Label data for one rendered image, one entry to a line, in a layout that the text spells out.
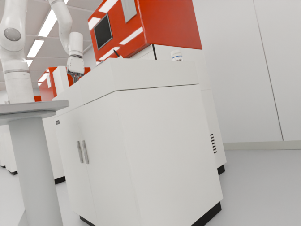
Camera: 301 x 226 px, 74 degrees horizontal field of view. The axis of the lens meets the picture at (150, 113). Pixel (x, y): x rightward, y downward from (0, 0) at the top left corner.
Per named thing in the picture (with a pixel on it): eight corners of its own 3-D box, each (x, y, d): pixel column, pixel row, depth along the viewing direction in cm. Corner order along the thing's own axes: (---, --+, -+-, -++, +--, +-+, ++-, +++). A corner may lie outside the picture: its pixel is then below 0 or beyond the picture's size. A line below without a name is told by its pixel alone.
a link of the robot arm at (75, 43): (66, 54, 131) (72, 49, 125) (66, 35, 133) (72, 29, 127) (79, 57, 137) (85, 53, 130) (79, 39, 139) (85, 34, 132)
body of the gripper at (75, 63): (81, 60, 136) (81, 76, 134) (66, 56, 130) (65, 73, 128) (85, 56, 131) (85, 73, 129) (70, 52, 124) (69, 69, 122)
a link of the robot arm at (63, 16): (45, 13, 132) (65, 57, 137) (53, 0, 121) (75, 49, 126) (58, 12, 138) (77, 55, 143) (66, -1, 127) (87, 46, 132)
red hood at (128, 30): (150, 73, 262) (141, 28, 263) (203, 49, 201) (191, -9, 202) (97, 74, 212) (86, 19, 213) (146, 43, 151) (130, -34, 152)
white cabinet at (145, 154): (135, 189, 199) (119, 108, 200) (225, 210, 127) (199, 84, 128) (71, 221, 157) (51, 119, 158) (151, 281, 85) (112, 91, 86)
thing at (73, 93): (67, 115, 161) (64, 97, 161) (98, 102, 119) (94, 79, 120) (55, 117, 155) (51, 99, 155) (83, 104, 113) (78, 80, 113)
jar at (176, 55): (178, 67, 136) (175, 53, 136) (186, 63, 131) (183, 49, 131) (171, 67, 131) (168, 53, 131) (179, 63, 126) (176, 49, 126)
